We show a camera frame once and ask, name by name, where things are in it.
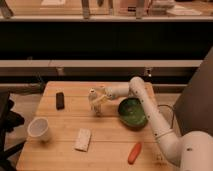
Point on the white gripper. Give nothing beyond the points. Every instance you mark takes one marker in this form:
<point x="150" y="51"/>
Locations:
<point x="110" y="93"/>

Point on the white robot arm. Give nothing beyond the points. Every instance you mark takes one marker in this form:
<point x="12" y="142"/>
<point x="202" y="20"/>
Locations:
<point x="191" y="152"/>

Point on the green bowl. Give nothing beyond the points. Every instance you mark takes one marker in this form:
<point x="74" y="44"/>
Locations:
<point x="131" y="113"/>

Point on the black rectangular block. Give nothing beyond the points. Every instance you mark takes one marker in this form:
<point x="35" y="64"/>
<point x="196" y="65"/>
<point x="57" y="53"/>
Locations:
<point x="60" y="100"/>

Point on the white sponge block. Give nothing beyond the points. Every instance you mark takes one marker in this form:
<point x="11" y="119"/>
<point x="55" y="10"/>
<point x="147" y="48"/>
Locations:
<point x="83" y="140"/>

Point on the orange carrot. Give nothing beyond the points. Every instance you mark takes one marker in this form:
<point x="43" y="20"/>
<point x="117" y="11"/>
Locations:
<point x="134" y="153"/>

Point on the white plastic cup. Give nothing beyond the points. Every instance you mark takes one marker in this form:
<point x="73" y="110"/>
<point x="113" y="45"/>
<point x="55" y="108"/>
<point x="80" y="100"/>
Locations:
<point x="39" y="128"/>

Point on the black chair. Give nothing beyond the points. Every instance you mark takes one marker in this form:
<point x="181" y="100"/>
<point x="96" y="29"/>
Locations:
<point x="8" y="121"/>

